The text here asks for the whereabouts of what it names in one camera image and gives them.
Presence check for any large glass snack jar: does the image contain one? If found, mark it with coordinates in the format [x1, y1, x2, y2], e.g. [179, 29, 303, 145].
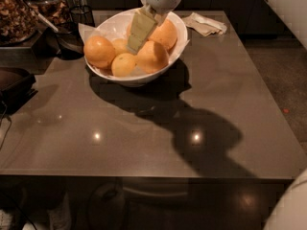
[0, 0, 37, 46]

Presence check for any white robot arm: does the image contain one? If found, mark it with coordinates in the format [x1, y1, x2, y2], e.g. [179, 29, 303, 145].
[145, 32, 306, 230]

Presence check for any black device on left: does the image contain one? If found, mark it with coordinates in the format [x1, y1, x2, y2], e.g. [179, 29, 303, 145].
[0, 67, 35, 114]

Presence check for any white ceramic bowl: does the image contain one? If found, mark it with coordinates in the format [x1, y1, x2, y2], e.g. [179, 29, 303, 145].
[83, 7, 189, 88]

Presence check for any black wire cup holder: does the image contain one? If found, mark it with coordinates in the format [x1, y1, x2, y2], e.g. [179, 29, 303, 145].
[69, 5, 95, 35]

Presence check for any small hidden middle orange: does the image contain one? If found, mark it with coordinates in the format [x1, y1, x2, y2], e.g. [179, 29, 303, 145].
[112, 38, 129, 56]

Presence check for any crumpled paper napkin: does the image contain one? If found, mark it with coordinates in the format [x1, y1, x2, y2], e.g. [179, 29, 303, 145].
[183, 12, 227, 36]

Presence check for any black cable at left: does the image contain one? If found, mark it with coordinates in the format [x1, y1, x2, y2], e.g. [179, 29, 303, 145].
[0, 101, 13, 151]

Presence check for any white paper bowl liner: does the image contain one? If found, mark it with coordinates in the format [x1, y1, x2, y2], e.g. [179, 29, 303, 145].
[78, 20, 190, 81]

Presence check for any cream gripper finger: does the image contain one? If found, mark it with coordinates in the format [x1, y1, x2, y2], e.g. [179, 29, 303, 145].
[128, 8, 157, 54]
[154, 13, 168, 26]

